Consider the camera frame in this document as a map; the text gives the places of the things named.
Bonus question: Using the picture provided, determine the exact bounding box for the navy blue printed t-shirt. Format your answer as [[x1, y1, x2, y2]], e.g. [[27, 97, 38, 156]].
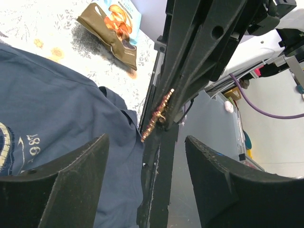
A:
[[0, 44, 144, 228]]

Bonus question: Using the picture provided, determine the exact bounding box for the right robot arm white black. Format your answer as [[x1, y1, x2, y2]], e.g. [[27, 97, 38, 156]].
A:
[[153, 0, 304, 129]]

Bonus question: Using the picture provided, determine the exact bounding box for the cassava chips bag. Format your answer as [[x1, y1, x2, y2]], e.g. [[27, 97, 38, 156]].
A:
[[77, 0, 142, 71]]

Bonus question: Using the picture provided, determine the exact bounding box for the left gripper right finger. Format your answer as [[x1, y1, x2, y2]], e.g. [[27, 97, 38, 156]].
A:
[[185, 136, 304, 228]]

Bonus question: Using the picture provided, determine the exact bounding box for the floral patterned table mat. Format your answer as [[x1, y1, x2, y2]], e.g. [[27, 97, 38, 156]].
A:
[[0, 0, 157, 116]]

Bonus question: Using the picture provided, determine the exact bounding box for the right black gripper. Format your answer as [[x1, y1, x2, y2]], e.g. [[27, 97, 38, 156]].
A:
[[154, 0, 297, 129]]

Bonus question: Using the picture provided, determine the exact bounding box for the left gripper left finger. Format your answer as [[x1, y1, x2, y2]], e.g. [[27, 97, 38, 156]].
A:
[[0, 134, 109, 228]]

